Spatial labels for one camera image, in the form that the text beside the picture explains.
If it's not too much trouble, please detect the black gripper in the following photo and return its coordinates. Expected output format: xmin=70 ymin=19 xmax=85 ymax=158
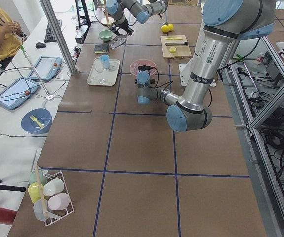
xmin=110 ymin=20 xmax=134 ymax=36
xmin=138 ymin=65 xmax=154 ymax=71

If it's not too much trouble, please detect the metal ice scoop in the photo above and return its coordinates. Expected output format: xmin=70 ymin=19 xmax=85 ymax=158
xmin=109 ymin=34 xmax=127 ymax=49

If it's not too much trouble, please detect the pink bowl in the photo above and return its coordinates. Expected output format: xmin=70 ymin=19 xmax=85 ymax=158
xmin=129 ymin=59 xmax=157 ymax=76

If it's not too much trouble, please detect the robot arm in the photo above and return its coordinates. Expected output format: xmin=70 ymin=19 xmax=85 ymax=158
xmin=137 ymin=0 xmax=276 ymax=132
xmin=106 ymin=0 xmax=168 ymax=36

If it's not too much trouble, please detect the small blue cup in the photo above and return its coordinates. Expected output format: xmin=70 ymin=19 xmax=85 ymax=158
xmin=100 ymin=54 xmax=110 ymax=69

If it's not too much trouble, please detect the green bowl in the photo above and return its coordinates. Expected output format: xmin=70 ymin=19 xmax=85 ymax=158
xmin=99 ymin=30 xmax=113 ymax=42

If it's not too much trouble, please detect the wooden paper towel stand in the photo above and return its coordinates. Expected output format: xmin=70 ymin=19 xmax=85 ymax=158
xmin=101 ymin=0 xmax=114 ymax=26

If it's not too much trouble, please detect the grey yellow cloth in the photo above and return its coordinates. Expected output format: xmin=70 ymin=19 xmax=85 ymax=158
xmin=94 ymin=44 xmax=109 ymax=54

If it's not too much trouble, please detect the wooden cutting board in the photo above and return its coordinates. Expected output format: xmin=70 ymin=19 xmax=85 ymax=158
xmin=160 ymin=35 xmax=192 ymax=59

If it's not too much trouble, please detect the yellow plastic knife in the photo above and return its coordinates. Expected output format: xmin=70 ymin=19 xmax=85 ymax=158
xmin=164 ymin=37 xmax=183 ymax=40

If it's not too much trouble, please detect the clear wine glass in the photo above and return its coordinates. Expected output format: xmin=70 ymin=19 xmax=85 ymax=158
xmin=94 ymin=58 xmax=106 ymax=85

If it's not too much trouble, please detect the yellow lemon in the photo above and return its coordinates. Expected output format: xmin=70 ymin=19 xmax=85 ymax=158
xmin=161 ymin=24 xmax=172 ymax=33
xmin=168 ymin=23 xmax=174 ymax=32

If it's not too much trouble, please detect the white serving tray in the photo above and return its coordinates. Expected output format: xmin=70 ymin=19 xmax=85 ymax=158
xmin=87 ymin=58 xmax=120 ymax=86

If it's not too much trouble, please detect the black keyboard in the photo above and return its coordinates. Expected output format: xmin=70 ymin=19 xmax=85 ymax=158
xmin=44 ymin=23 xmax=57 ymax=43

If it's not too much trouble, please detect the blue teach pendant far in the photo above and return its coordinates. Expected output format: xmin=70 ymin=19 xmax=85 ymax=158
xmin=34 ymin=56 xmax=62 ymax=82

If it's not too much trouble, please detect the blue teach pendant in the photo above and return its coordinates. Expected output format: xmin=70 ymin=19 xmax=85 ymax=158
xmin=0 ymin=77 xmax=40 ymax=110
xmin=34 ymin=56 xmax=62 ymax=82

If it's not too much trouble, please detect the black computer mouse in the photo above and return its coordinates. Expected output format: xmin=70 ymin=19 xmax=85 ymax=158
xmin=35 ymin=42 xmax=46 ymax=49

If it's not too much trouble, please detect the large blue bowl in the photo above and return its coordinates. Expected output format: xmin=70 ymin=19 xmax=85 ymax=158
xmin=21 ymin=108 xmax=52 ymax=135

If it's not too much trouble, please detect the blue teach pendant near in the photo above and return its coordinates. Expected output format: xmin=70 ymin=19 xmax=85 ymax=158
xmin=0 ymin=77 xmax=40 ymax=110

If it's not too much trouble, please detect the yellow plastic fork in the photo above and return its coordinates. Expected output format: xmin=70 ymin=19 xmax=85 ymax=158
xmin=29 ymin=115 xmax=44 ymax=129

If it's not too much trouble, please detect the aluminium frame post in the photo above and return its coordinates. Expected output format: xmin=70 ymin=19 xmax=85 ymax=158
xmin=40 ymin=0 xmax=77 ymax=75

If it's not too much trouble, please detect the white wire cup rack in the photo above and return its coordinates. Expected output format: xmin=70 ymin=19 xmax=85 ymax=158
xmin=28 ymin=166 xmax=74 ymax=226

